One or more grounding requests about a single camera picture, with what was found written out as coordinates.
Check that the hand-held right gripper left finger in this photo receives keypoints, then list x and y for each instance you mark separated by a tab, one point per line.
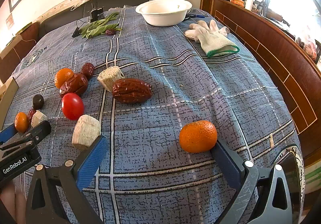
91	161

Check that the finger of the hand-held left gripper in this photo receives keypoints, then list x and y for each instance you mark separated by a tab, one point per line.
7	133
40	129

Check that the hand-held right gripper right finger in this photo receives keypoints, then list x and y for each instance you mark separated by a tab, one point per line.
227	161

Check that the small sugarcane piece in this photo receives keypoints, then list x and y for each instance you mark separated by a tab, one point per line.
39	117

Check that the small orange tangerine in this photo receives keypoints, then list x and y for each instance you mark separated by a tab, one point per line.
21	121

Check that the white corn cob piece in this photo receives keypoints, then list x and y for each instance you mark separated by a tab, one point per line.
86	132

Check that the large orange tangerine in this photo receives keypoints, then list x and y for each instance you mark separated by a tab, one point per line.
198	136

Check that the red tomato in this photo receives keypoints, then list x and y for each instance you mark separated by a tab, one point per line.
72	106

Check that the cardboard box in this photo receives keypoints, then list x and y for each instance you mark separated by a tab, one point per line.
11	91

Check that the medium red date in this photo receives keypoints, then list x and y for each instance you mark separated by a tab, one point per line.
75	85

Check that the medium orange tangerine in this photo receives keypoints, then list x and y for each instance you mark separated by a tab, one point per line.
62	77

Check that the large red date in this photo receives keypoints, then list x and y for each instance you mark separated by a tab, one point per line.
131	91

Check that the person's left forearm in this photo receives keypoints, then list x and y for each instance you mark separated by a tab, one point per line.
12	201

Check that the dark round fruit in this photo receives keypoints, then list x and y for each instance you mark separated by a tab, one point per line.
38	101

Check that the tiny sugarcane scrap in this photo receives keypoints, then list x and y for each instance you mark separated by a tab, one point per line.
271	141

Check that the round-ended sugarcane piece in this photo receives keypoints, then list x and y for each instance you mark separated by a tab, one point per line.
110	77

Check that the small black clip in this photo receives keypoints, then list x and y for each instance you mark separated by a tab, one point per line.
75	32

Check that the dark sofa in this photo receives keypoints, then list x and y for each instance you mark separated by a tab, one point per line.
62	16

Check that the blue plaid cloth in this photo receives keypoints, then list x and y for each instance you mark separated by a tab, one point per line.
163	63

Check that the green leafy vegetable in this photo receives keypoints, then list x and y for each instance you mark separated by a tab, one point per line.
97	27

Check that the white work glove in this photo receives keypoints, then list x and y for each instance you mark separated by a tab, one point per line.
213	38

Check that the wooden cabinet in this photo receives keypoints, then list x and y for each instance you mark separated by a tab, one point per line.
275	45

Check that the black electronic device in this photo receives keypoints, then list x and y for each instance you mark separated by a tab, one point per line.
96	14

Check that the white paper roll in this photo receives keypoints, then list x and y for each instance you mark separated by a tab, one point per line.
248	4

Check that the orange packet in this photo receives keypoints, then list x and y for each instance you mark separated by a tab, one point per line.
237	2

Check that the white bowl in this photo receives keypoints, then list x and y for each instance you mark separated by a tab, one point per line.
163	14

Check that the wall socket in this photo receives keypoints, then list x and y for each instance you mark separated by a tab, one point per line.
9	21

